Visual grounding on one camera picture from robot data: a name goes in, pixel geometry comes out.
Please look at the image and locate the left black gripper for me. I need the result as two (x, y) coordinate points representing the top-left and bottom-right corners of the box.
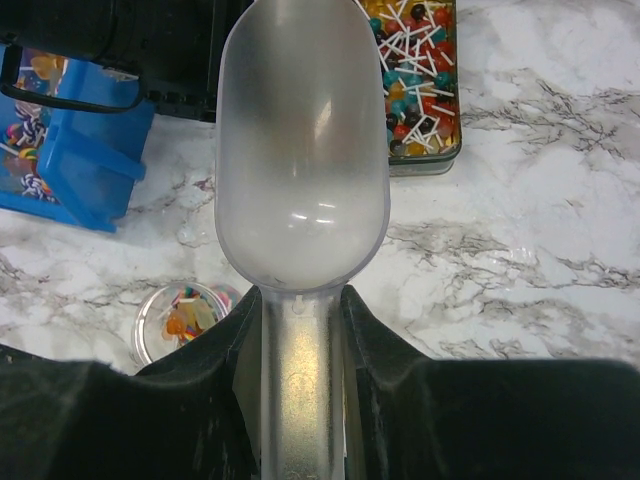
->
(1, 0), (250, 123)

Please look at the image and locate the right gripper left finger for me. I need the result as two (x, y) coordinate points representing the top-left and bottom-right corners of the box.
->
(1, 289), (261, 479)

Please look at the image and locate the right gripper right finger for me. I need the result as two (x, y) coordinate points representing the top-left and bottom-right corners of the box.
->
(340, 287), (639, 479)

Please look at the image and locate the clear glass jar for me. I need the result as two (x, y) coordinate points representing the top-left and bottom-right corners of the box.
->
(131, 281), (241, 366)

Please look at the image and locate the clear plastic scoop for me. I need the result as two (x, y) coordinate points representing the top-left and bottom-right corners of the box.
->
(215, 1), (390, 479)

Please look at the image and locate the blue plastic candy bin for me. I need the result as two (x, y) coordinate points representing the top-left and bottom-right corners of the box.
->
(1, 49), (154, 232)

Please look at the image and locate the square tin of lollipops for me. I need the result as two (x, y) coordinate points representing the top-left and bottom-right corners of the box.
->
(356, 0), (462, 177)

